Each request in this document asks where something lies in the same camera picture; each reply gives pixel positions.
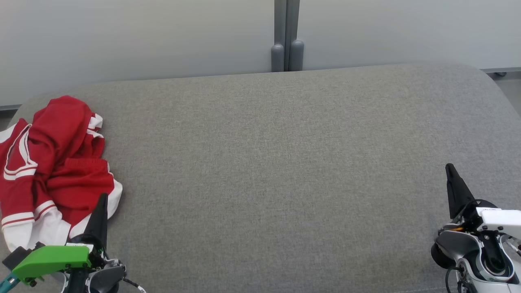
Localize grey double partition post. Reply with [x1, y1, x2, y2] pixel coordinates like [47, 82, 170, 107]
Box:
[271, 0, 305, 72]

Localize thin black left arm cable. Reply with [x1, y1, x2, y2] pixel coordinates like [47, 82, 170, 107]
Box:
[122, 277, 146, 293]

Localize red shorts with white trim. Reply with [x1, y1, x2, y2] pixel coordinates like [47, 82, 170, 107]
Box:
[31, 96, 123, 241]

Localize grey fabric sofa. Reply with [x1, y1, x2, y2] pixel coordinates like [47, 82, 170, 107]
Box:
[0, 62, 521, 293]

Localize red jersey with white sleeves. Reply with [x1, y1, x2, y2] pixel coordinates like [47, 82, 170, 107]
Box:
[0, 118, 84, 253]

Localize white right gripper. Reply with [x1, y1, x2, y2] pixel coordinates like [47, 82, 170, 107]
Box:
[445, 163, 521, 241]

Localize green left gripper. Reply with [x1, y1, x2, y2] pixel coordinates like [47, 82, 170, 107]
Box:
[11, 193, 109, 283]

